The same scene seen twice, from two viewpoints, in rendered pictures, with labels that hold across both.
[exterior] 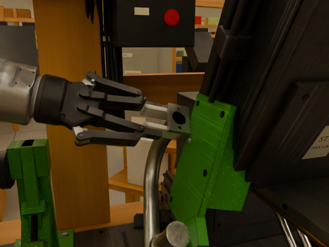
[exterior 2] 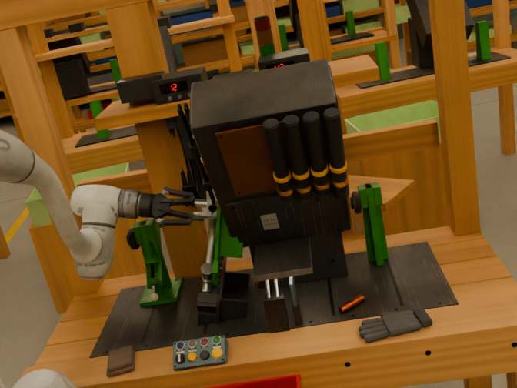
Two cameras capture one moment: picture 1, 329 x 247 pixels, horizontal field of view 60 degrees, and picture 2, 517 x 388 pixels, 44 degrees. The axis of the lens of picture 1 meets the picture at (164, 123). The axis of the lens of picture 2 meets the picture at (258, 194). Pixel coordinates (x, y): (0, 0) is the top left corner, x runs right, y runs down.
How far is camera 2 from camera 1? 1.56 m
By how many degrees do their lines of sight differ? 22
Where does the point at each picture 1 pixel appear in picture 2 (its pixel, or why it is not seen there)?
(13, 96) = (129, 209)
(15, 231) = not seen: hidden behind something
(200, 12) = not seen: outside the picture
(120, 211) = not seen: hidden behind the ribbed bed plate
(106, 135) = (171, 222)
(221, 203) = (228, 253)
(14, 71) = (128, 196)
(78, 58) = (169, 161)
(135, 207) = (235, 262)
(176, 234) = (205, 268)
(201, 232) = (215, 266)
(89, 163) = (188, 230)
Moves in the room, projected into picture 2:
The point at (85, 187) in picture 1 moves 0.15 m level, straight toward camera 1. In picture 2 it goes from (189, 248) to (184, 267)
